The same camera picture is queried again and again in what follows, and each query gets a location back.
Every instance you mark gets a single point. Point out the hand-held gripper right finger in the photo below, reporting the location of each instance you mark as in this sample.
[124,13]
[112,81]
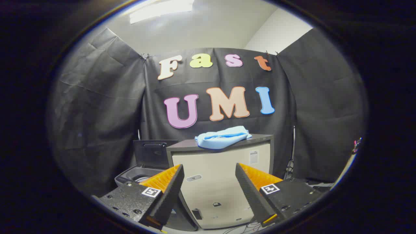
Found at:
[252,191]

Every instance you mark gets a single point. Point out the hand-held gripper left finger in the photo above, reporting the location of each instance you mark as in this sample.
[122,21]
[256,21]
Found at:
[169,191]

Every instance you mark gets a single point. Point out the grey washing machine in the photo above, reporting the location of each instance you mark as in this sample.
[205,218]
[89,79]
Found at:
[130,177]

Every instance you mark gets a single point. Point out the light blue shirt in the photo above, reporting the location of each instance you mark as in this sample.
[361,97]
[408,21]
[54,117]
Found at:
[221,138]

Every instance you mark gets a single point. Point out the beige cabinet with dark top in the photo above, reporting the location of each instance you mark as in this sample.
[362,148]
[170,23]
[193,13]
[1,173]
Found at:
[217,169]

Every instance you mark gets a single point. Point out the black backdrop cloth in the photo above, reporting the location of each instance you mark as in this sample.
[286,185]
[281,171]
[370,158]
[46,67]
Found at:
[104,113]

